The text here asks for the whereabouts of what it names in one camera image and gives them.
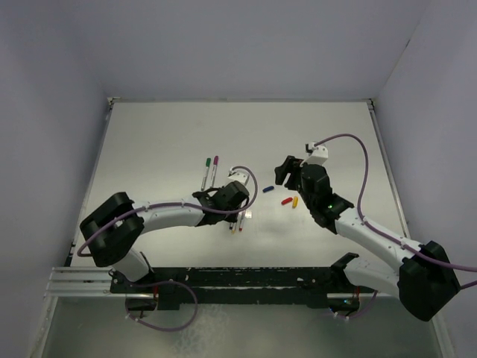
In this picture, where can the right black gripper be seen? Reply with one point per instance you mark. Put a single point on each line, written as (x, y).
(282, 171)

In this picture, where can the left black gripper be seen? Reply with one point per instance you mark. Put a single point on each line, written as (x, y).
(231, 217)

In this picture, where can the yellow pen cap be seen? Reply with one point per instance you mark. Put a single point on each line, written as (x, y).
(296, 202)

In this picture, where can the purple whiteboard marker pen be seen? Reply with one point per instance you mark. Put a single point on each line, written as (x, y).
(213, 175)

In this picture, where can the green whiteboard marker pen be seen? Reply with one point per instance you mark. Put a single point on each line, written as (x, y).
(205, 177)

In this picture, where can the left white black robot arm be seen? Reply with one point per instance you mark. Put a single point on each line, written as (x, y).
(112, 229)

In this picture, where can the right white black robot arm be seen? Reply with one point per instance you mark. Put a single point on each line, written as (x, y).
(418, 275)

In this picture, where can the red whiteboard marker pen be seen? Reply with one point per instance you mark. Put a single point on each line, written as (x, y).
(242, 219)

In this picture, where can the red pen cap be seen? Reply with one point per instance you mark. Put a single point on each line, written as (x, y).
(286, 201)

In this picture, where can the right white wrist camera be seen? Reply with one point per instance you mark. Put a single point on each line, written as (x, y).
(317, 154)

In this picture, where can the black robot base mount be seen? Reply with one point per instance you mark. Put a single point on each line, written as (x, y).
(312, 287)

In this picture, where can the aluminium frame rail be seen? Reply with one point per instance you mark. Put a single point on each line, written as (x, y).
(78, 282)

